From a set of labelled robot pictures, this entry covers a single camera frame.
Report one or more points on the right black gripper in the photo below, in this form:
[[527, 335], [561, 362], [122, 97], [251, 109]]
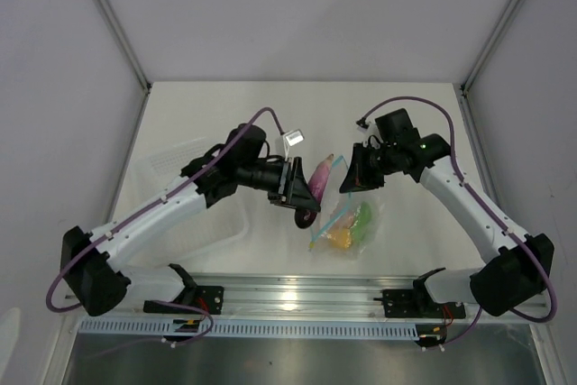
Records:
[[358, 178]]

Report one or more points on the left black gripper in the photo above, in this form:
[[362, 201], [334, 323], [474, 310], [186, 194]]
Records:
[[293, 190]]

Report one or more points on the purple toy eggplant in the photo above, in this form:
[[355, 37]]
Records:
[[317, 184]]

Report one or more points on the clear zip top bag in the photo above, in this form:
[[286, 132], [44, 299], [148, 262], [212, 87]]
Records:
[[337, 211]]

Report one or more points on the green toy vegetable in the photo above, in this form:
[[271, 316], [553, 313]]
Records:
[[362, 220]]

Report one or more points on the yellow toy lemon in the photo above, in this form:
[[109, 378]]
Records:
[[340, 238]]

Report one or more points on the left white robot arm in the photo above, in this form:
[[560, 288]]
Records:
[[95, 264]]

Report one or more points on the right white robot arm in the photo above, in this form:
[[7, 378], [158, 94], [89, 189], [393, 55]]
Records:
[[517, 264]]

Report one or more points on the white perforated plastic basket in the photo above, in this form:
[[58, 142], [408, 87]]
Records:
[[224, 223]]

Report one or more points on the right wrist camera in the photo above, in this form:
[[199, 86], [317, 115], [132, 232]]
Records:
[[367, 127]]

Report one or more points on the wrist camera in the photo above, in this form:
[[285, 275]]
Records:
[[367, 127], [289, 140]]

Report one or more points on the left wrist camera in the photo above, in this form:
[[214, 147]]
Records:
[[289, 140]]

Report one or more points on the aluminium mounting rail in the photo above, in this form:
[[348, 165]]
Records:
[[245, 297]]

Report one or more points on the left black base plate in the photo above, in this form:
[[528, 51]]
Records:
[[207, 298]]

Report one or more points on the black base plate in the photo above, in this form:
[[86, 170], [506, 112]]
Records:
[[415, 303], [207, 298]]

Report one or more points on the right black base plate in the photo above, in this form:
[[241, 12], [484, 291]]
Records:
[[415, 303]]

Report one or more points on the white slotted cable duct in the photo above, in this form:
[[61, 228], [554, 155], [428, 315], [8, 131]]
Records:
[[250, 328]]

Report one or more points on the right aluminium frame post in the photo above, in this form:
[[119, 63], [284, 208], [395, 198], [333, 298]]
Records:
[[498, 31]]

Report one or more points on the aluminium frame post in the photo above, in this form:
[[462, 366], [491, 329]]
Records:
[[116, 30], [498, 31]]

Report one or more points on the left aluminium frame post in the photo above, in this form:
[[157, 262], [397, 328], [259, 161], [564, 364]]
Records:
[[116, 30]]

